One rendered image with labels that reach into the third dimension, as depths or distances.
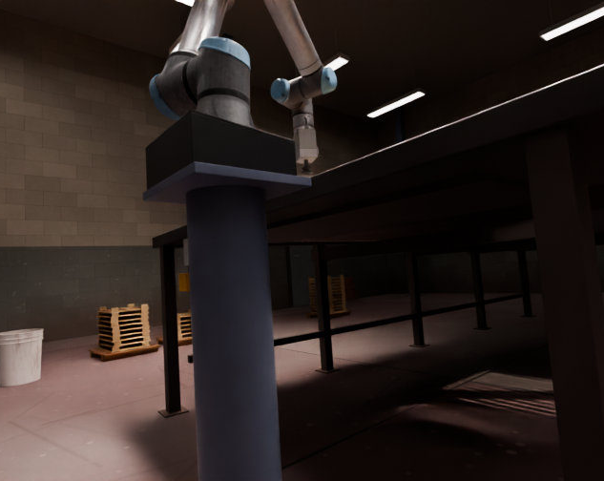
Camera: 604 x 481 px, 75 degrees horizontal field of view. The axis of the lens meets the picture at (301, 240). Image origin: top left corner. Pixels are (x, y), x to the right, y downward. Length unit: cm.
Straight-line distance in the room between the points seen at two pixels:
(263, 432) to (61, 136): 602
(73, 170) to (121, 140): 84
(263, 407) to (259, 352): 11
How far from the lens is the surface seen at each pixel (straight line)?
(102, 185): 649
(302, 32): 131
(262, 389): 83
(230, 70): 93
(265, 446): 86
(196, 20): 117
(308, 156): 142
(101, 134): 671
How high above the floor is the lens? 67
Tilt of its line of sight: 5 degrees up
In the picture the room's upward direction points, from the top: 4 degrees counter-clockwise
